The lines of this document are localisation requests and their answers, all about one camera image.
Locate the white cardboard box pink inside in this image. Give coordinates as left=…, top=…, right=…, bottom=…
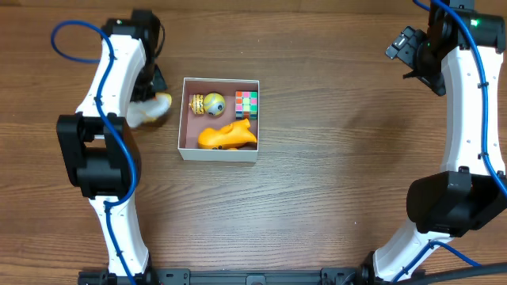
left=177, top=78, right=260, bottom=163

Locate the yellow ball with grey stripes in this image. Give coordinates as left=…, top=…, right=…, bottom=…
left=204, top=93, right=226, bottom=116

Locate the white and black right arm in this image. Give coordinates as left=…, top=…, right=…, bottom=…
left=356, top=1, right=506, bottom=284

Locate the colourful puzzle cube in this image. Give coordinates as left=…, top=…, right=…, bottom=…
left=234, top=91, right=258, bottom=120

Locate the small orange round wheel toy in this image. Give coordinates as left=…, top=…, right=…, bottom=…
left=189, top=94, right=205, bottom=115

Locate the white plush duck toy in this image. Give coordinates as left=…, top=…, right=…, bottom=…
left=126, top=93, right=172, bottom=128

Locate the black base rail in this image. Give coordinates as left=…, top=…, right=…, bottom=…
left=78, top=268, right=427, bottom=285

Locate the orange rubber toy figure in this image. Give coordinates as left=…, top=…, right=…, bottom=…
left=197, top=119, right=257, bottom=150

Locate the thick black cable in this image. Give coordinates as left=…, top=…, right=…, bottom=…
left=403, top=261, right=507, bottom=285

